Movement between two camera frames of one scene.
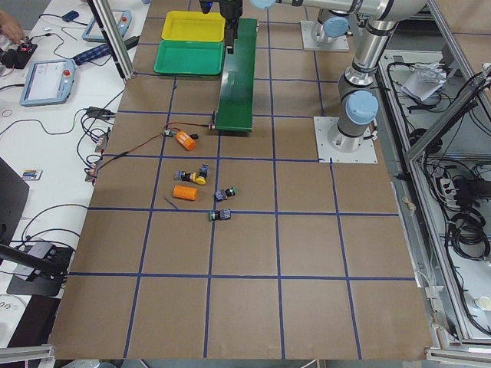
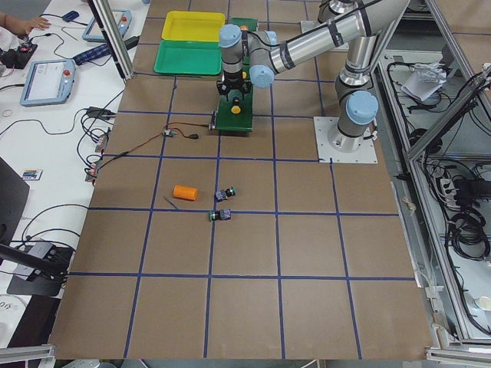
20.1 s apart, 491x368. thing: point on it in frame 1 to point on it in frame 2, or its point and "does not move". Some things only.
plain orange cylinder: (185, 192) does not move
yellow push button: (200, 179) to (235, 108)
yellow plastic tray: (194, 26) does not move
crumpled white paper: (424, 80) does not move
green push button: (222, 195) does not move
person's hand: (10, 27) to (23, 27)
